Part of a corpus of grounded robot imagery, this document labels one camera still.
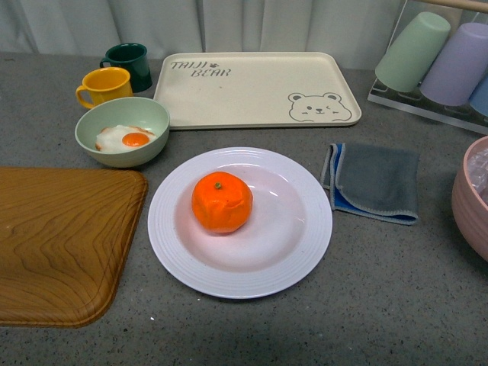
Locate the orange mandarin fruit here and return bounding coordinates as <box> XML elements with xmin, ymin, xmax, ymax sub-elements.
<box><xmin>191</xmin><ymin>171</ymin><xmax>254</xmax><ymax>233</ymax></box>

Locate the white ridged deep plate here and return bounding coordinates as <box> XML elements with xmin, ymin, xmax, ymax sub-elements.
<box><xmin>148</xmin><ymin>147</ymin><xmax>332</xmax><ymax>299</ymax></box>

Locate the beige bear print tray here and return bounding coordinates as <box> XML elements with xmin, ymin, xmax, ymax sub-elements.
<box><xmin>154</xmin><ymin>52</ymin><xmax>361</xmax><ymax>130</ymax></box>

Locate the light green bowl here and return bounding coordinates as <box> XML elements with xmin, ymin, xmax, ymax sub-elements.
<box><xmin>75</xmin><ymin>97</ymin><xmax>170</xmax><ymax>168</ymax></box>

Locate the fake fried egg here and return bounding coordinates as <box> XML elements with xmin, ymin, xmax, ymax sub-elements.
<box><xmin>95</xmin><ymin>125</ymin><xmax>156</xmax><ymax>153</ymax></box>

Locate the grey and blue cloth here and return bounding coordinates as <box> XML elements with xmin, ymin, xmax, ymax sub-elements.
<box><xmin>320</xmin><ymin>143</ymin><xmax>419</xmax><ymax>226</ymax></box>

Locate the dark green enamel mug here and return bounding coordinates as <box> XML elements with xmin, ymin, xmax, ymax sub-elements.
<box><xmin>99</xmin><ymin>43</ymin><xmax>153</xmax><ymax>93</ymax></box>

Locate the yellow enamel mug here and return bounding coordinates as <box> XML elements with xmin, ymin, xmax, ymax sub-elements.
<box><xmin>75</xmin><ymin>66</ymin><xmax>133</xmax><ymax>109</ymax></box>

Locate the wooden grain serving tray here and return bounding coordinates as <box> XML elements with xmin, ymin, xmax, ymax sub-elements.
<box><xmin>1</xmin><ymin>167</ymin><xmax>148</xmax><ymax>328</ymax></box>

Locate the light green plastic cup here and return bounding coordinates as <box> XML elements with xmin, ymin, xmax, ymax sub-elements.
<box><xmin>375</xmin><ymin>11</ymin><xmax>451</xmax><ymax>92</ymax></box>

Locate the clear acrylic cup rack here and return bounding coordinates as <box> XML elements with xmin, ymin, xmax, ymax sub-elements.
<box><xmin>368</xmin><ymin>1</ymin><xmax>487</xmax><ymax>134</ymax></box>

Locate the pink ribbed bowl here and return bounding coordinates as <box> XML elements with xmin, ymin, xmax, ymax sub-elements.
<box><xmin>451</xmin><ymin>136</ymin><xmax>487</xmax><ymax>261</ymax></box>

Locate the lilac plastic cup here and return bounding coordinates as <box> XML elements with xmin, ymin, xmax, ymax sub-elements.
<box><xmin>419</xmin><ymin>22</ymin><xmax>487</xmax><ymax>106</ymax></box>

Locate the crumpled clear plastic wrap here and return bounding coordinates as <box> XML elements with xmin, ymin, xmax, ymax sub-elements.
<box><xmin>467</xmin><ymin>149</ymin><xmax>488</xmax><ymax>204</ymax></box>

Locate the blue plastic cup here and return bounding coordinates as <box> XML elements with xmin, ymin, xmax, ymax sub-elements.
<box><xmin>469</xmin><ymin>75</ymin><xmax>488</xmax><ymax>117</ymax></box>

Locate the wooden rack handle rod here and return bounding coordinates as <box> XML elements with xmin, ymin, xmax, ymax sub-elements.
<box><xmin>420</xmin><ymin>0</ymin><xmax>487</xmax><ymax>13</ymax></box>

